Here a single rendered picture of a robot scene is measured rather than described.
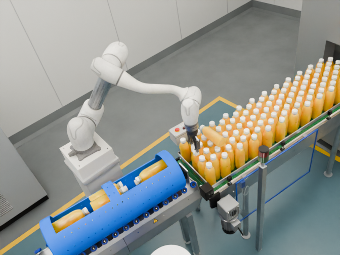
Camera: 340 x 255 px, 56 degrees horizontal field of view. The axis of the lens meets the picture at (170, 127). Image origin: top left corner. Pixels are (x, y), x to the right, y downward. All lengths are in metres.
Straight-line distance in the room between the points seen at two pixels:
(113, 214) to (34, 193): 1.86
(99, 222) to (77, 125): 0.69
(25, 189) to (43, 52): 1.77
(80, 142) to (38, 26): 2.32
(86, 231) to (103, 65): 0.95
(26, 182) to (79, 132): 1.43
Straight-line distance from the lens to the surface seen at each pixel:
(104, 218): 1.96
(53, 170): 4.14
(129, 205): 1.97
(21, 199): 3.69
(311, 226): 3.22
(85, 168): 2.38
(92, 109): 2.36
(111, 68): 1.89
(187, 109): 1.90
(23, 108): 4.62
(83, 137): 2.30
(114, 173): 2.56
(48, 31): 4.41
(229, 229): 2.43
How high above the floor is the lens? 2.72
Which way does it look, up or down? 42 degrees down
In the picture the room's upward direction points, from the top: 12 degrees counter-clockwise
